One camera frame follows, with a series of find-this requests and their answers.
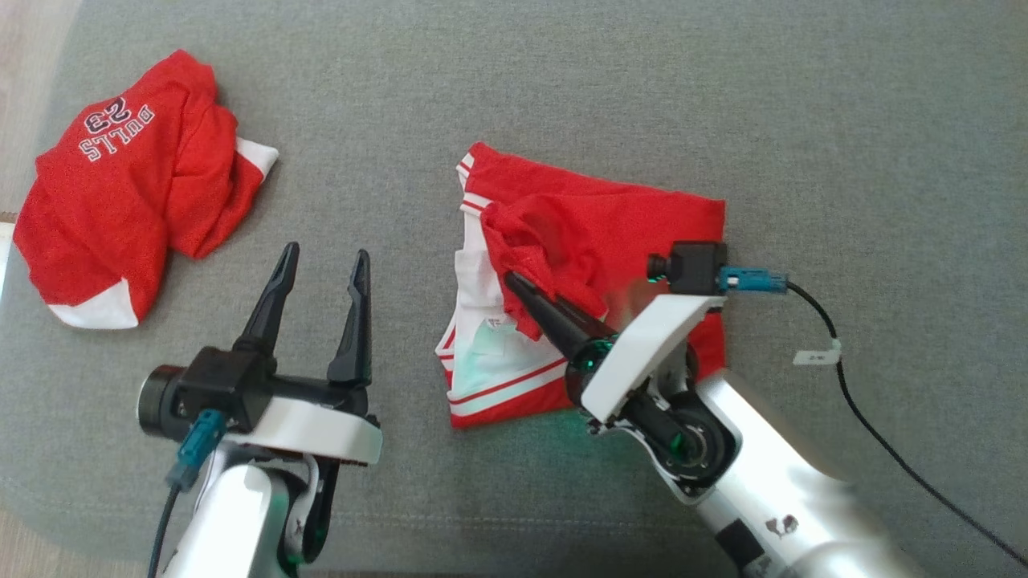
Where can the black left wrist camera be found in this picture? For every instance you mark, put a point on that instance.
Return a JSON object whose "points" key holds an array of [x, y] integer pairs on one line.
{"points": [[209, 385]]}

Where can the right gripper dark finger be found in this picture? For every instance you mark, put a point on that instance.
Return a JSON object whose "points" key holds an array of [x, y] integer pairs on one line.
{"points": [[590, 321], [554, 321]]}

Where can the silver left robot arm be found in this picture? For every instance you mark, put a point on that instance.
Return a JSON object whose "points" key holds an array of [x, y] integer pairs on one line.
{"points": [[233, 522]]}

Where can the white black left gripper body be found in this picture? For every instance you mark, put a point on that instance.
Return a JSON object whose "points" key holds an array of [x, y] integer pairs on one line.
{"points": [[321, 425]]}

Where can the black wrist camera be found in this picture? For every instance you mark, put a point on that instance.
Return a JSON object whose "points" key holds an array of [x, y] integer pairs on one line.
{"points": [[695, 267], [209, 385]]}

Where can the red Bulls 23 jersey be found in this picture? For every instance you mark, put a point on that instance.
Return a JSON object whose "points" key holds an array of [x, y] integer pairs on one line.
{"points": [[104, 201]]}

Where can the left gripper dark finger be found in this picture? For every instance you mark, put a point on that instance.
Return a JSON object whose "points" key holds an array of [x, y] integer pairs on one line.
{"points": [[355, 337], [269, 313]]}

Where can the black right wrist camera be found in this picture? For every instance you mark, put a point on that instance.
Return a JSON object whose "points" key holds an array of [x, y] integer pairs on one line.
{"points": [[695, 267]]}

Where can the red shorts with white stripes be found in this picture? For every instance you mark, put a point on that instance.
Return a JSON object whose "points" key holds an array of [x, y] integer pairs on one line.
{"points": [[610, 217]]}

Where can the grey fabric sofa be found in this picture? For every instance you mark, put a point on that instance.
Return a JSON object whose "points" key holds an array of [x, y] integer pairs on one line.
{"points": [[562, 80]]}

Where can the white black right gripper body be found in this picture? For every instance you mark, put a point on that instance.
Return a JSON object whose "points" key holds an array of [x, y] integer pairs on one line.
{"points": [[650, 345]]}

